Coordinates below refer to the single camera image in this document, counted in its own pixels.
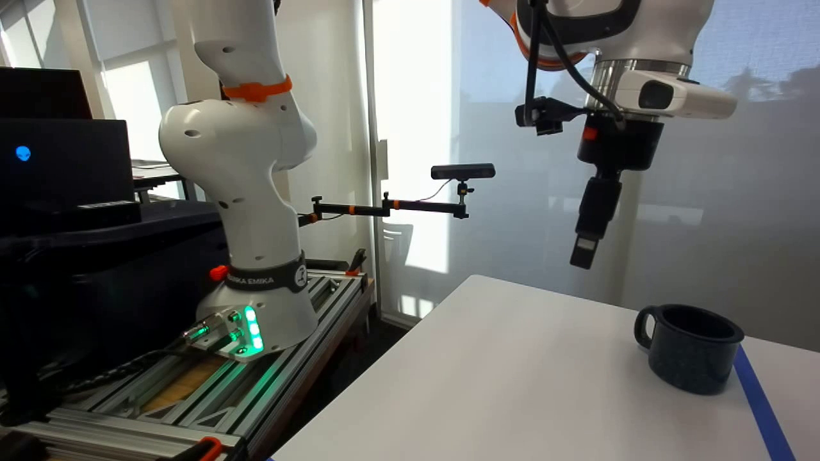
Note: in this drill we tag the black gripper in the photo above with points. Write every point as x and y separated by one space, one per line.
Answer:
617 143

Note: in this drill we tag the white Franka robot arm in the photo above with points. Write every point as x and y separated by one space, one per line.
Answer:
257 212

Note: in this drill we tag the dark blue enamel mug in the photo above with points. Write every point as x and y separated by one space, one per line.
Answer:
690 358

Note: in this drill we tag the blue tape line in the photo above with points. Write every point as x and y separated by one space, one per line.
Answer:
765 410

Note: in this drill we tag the red stop button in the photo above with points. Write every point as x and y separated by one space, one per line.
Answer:
218 273

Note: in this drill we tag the orange clamp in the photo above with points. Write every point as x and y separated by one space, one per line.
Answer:
211 449

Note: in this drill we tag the black monitor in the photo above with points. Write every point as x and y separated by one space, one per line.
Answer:
41 93

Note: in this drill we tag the black bar camera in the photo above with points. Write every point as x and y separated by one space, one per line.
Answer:
462 173

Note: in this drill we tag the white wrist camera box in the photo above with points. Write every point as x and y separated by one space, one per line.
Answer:
682 96

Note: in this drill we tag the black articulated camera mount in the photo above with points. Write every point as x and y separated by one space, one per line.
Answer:
384 209

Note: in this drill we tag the aluminium rail frame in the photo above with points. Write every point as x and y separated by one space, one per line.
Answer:
282 374

